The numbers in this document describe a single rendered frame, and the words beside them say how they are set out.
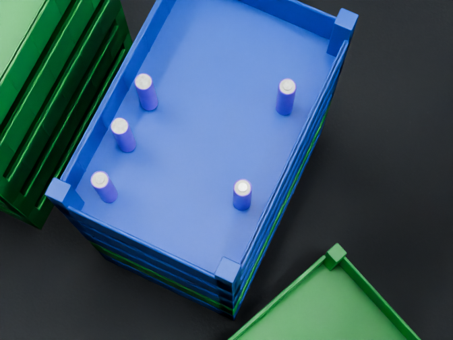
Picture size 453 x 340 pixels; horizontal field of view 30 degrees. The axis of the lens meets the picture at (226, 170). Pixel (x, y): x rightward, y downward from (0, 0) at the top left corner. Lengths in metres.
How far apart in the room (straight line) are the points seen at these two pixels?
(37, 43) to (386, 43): 0.58
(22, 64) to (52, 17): 0.06
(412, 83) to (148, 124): 0.51
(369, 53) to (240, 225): 0.50
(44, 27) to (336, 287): 0.54
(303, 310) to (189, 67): 0.42
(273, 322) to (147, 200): 0.36
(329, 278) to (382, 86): 0.30
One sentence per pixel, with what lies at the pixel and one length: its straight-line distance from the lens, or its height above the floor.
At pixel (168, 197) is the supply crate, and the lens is 0.89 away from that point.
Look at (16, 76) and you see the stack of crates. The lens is 0.93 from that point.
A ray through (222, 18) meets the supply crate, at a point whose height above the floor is 0.32.
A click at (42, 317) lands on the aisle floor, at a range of 1.22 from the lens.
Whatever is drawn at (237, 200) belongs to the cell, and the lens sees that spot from 0.84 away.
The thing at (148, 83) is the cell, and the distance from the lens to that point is 0.86.
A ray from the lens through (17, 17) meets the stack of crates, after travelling 0.98.
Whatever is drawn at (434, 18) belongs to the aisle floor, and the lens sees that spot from 1.34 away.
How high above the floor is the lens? 1.18
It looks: 75 degrees down
